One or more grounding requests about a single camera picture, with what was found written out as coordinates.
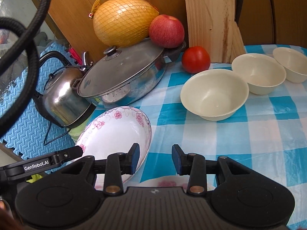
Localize white plate with red flowers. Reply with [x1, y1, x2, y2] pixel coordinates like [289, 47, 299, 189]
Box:
[94, 174, 216, 192]

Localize deep plate with pink flowers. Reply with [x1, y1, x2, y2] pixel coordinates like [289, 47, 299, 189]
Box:
[76, 106, 151, 169]

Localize cream bowl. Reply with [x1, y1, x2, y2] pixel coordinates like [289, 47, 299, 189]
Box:
[273, 47, 307, 83]
[180, 69, 249, 122]
[232, 53, 286, 95]

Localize blue foam mat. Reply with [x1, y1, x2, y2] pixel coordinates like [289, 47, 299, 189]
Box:
[1, 42, 74, 159]

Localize steel kettle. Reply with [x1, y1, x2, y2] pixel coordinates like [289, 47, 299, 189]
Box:
[32, 51, 96, 128]

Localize blue checked tablecloth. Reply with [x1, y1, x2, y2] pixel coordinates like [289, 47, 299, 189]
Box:
[64, 44, 307, 230]

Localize steel pan with glass lid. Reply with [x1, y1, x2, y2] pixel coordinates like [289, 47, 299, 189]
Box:
[72, 38, 186, 109]

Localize red tomato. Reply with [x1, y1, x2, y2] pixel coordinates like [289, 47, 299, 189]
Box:
[181, 46, 211, 74]

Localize red apple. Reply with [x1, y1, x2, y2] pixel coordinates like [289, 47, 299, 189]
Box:
[149, 15, 185, 48]

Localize yellow pomelo in net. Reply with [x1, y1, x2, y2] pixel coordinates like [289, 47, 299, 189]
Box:
[88, 0, 159, 47]

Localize wooden knife block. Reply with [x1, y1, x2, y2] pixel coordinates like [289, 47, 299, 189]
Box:
[185, 0, 246, 63]

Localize black scissors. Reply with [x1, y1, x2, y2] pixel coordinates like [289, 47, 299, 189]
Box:
[235, 0, 245, 25]

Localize black braided cable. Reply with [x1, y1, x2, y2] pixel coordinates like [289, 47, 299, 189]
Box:
[0, 0, 53, 138]

